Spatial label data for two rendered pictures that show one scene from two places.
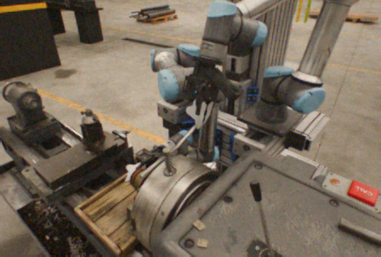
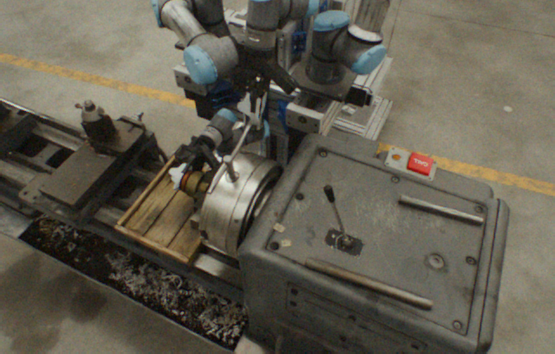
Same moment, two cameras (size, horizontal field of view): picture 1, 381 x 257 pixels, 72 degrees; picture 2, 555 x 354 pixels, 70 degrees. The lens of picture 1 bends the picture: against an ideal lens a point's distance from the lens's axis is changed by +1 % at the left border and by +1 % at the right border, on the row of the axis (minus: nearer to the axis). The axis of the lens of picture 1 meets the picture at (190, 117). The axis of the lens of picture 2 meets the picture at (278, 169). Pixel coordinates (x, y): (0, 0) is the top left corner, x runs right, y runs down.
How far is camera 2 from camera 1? 36 cm
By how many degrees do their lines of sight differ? 23
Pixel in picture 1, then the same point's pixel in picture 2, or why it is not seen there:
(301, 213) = (368, 195)
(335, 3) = not seen: outside the picture
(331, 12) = not seen: outside the picture
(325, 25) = not seen: outside the picture
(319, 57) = (378, 10)
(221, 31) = (270, 17)
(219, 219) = (296, 218)
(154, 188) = (220, 198)
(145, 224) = (219, 232)
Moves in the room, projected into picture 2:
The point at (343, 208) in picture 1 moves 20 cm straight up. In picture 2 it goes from (402, 183) to (425, 131)
